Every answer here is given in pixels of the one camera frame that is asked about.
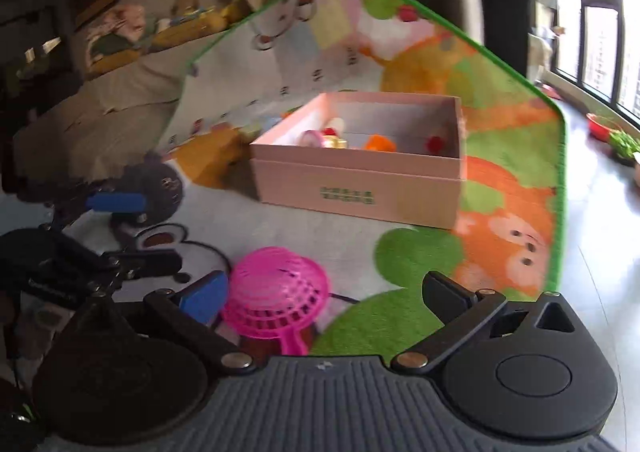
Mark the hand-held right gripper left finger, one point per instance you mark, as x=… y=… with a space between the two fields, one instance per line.
x=205 y=299

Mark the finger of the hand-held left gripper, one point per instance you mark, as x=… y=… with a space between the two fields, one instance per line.
x=115 y=203
x=145 y=263

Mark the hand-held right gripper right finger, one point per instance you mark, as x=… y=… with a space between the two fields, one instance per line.
x=445 y=299

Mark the pink plastic toy basket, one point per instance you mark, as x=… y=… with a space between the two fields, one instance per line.
x=270 y=292

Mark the pink cardboard box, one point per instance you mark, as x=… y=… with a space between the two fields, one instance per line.
x=360 y=187

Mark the orange plastic toy pot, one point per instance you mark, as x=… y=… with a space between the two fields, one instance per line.
x=378 y=143

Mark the pink toy fries holder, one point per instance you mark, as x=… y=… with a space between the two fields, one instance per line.
x=312 y=138

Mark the white-capped yogurt drink bottle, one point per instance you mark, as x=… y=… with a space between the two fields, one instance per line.
x=335 y=124

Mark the beige covered sofa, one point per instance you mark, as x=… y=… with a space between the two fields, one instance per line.
x=100 y=122

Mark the cartoon printed play mat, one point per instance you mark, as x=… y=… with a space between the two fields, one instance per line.
x=310 y=232

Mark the yellow cushion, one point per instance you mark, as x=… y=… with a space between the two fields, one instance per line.
x=115 y=59

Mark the pile of clothes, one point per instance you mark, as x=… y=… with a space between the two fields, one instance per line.
x=120 y=27

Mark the long yellow plush toy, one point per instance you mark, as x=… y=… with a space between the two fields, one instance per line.
x=190 y=29

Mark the brown bear plush toy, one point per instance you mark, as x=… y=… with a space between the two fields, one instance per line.
x=185 y=4

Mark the red flower pot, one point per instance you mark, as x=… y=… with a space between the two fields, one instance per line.
x=602 y=127

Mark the dark pot of green plants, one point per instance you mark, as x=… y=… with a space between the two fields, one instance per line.
x=625 y=147

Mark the black framed window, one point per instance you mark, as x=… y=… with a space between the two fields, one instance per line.
x=595 y=22

